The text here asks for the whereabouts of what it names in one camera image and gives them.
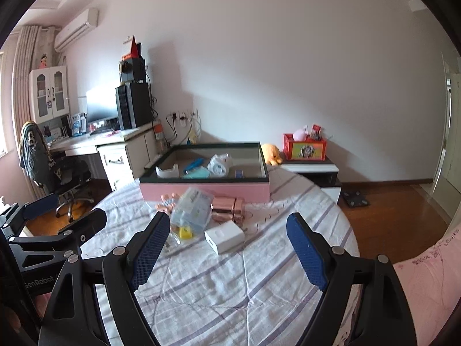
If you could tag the white door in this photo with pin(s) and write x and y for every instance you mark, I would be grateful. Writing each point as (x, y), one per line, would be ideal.
(443, 133)

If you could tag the small red flag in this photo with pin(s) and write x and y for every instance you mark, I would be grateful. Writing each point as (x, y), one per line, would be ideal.
(134, 47)

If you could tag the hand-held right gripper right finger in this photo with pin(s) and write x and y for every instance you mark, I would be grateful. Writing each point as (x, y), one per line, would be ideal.
(306, 254)

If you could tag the white desk with drawers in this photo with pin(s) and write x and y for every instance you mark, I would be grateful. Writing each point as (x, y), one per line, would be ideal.
(120, 153)

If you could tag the orange plush toy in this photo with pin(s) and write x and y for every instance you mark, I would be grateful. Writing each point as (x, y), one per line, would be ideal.
(271, 154)

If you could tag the rose gold metallic box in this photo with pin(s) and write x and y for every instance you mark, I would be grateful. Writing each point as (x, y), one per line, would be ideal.
(227, 211)

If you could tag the blue and white box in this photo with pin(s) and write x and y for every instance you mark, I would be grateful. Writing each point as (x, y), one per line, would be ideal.
(78, 123)

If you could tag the small doll figure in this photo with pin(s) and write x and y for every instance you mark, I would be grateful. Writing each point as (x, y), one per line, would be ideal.
(44, 61)

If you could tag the white and black bedside table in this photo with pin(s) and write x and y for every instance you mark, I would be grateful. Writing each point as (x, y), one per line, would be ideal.
(313, 173)

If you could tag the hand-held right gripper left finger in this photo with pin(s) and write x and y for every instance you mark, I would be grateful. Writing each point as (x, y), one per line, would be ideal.
(149, 250)

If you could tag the blue pen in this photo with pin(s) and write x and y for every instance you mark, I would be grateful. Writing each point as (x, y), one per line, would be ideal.
(194, 165)

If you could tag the pink printed blanket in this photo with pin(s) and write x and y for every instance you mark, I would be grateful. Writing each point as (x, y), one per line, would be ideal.
(428, 288)

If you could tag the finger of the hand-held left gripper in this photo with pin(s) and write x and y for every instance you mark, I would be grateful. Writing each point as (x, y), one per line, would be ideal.
(41, 203)
(88, 223)

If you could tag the clear plastic bag with cards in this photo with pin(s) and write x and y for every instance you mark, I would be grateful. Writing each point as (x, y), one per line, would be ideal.
(192, 211)

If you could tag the black bathroom scale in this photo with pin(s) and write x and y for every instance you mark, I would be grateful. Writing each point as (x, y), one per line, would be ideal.
(354, 199)

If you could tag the dark printed jacket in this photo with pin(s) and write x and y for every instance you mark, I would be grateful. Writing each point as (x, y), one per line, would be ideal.
(34, 155)

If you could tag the pink plush toy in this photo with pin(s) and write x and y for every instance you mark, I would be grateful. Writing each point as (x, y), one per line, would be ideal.
(300, 134)

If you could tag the red storage crate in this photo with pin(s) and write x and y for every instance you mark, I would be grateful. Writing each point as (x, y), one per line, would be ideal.
(304, 150)

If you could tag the black computer tower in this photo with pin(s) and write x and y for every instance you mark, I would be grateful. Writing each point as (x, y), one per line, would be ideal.
(136, 105)

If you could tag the small yellow item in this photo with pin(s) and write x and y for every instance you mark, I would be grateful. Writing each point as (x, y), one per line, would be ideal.
(186, 233)

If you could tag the beige curtain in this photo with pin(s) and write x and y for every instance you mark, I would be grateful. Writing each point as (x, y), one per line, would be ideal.
(25, 79)

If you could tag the computer monitor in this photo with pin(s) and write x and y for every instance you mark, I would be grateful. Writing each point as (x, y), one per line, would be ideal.
(101, 104)

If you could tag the white wall outlet strip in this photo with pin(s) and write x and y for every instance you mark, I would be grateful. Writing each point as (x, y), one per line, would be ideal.
(183, 117)

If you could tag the teal packet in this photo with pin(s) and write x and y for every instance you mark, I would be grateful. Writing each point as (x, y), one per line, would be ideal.
(196, 174)

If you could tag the small blue box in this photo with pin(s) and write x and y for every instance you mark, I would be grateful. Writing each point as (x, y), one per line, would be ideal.
(239, 174)

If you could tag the white charger adapter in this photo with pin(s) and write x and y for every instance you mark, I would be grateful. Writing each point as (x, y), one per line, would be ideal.
(225, 239)

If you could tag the white item in plastic wrap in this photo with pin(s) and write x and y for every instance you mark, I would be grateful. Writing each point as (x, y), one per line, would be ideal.
(219, 165)

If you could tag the pink storage box black rim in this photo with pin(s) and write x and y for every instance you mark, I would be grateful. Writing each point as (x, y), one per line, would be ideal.
(216, 191)

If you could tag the white tape dispenser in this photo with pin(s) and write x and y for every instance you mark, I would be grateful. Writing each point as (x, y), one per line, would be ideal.
(166, 173)

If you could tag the white air conditioner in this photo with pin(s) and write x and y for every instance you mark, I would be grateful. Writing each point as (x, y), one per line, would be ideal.
(75, 29)

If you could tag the black office chair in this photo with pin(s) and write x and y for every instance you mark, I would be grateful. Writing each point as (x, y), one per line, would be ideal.
(70, 176)

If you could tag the white glass-door cabinet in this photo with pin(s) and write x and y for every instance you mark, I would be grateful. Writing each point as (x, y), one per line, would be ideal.
(48, 93)

